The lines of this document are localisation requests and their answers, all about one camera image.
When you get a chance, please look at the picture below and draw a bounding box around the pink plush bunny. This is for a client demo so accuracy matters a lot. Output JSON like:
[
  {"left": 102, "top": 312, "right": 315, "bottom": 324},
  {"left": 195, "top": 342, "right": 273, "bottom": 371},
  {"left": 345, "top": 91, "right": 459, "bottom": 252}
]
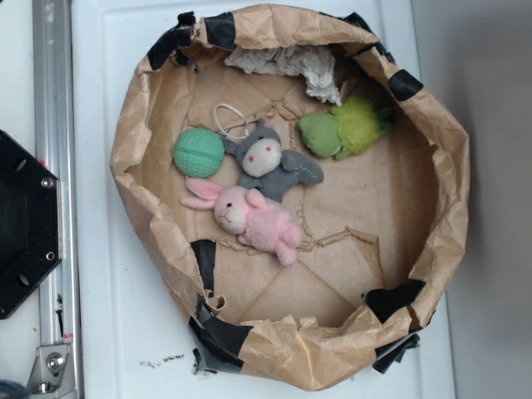
[{"left": 180, "top": 178, "right": 303, "bottom": 266}]

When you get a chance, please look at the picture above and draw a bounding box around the grey plush animal toy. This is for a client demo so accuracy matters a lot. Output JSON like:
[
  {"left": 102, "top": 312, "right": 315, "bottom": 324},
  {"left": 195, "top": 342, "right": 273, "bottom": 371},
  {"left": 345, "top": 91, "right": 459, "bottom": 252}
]
[{"left": 219, "top": 118, "right": 324, "bottom": 202}]

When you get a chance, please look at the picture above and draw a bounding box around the brown paper bag bin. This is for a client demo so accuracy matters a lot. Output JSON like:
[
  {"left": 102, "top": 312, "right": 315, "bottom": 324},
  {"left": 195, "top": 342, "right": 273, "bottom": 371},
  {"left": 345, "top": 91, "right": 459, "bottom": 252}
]
[{"left": 110, "top": 4, "right": 470, "bottom": 391}]

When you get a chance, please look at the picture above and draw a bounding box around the green rubber ball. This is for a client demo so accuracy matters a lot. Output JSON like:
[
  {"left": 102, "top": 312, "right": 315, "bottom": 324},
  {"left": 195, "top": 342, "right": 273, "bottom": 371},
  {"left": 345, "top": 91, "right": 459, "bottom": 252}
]
[{"left": 174, "top": 128, "right": 224, "bottom": 178}]

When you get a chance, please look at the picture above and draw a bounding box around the green fluffy plush toy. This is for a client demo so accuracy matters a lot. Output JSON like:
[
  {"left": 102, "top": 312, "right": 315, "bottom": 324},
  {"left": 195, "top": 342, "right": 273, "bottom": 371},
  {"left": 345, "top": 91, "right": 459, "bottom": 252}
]
[{"left": 298, "top": 96, "right": 393, "bottom": 160}]

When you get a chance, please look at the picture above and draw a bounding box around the crumpled white paper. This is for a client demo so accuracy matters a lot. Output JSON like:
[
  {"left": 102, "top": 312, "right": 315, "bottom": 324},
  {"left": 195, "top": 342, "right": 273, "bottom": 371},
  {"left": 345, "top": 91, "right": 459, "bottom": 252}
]
[{"left": 224, "top": 45, "right": 342, "bottom": 106}]

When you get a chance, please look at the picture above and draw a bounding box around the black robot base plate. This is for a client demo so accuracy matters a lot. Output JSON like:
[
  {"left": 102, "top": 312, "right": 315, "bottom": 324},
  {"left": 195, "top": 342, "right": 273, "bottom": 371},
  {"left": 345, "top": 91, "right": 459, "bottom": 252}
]
[{"left": 0, "top": 131, "right": 62, "bottom": 320}]

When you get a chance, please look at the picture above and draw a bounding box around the aluminium extrusion rail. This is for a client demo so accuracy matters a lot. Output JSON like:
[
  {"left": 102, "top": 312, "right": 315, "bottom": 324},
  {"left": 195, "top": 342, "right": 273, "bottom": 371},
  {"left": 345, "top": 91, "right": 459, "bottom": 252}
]
[{"left": 32, "top": 1, "right": 84, "bottom": 398}]

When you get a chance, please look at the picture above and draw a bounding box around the metal corner bracket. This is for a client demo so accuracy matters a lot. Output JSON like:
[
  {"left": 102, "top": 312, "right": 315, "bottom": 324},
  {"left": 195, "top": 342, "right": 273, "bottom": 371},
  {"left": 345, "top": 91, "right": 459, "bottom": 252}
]
[{"left": 27, "top": 343, "right": 75, "bottom": 398}]

